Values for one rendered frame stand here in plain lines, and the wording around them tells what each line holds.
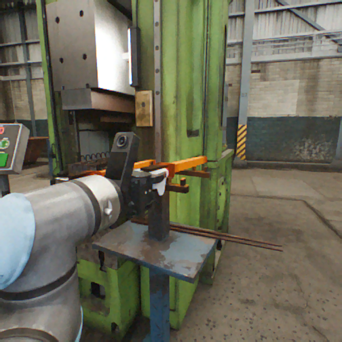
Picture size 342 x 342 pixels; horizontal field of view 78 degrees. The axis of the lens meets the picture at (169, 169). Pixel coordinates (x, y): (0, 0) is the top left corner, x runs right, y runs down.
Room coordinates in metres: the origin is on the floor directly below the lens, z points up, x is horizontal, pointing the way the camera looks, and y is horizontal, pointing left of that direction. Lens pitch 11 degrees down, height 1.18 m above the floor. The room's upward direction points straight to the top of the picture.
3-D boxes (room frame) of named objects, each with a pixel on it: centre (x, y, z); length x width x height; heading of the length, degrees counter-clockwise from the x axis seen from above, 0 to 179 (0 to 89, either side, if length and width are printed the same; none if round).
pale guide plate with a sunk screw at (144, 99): (1.11, 0.13, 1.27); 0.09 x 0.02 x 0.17; 67
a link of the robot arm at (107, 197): (0.32, 0.12, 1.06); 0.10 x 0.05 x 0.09; 62
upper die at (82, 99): (1.30, 0.38, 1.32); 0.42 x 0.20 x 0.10; 157
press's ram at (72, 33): (1.29, 0.34, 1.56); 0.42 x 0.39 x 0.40; 157
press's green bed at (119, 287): (1.29, 0.33, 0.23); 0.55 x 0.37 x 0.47; 157
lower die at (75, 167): (1.30, 0.38, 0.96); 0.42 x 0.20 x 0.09; 157
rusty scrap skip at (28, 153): (6.72, 4.98, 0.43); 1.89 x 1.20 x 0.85; 75
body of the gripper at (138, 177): (0.40, 0.09, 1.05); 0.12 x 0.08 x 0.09; 152
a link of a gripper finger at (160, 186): (0.48, 0.02, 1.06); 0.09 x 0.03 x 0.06; 149
